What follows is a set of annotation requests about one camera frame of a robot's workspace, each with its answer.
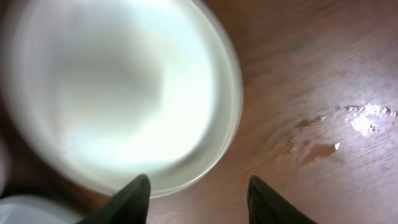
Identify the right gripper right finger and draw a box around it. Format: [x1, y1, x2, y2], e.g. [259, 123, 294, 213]
[247, 175, 315, 224]

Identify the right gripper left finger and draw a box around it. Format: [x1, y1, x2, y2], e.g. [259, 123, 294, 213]
[77, 174, 151, 224]

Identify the pale blue plate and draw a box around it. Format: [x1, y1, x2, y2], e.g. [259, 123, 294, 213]
[1, 195, 83, 224]

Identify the white plate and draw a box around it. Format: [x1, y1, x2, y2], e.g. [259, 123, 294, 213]
[1, 1, 243, 198]

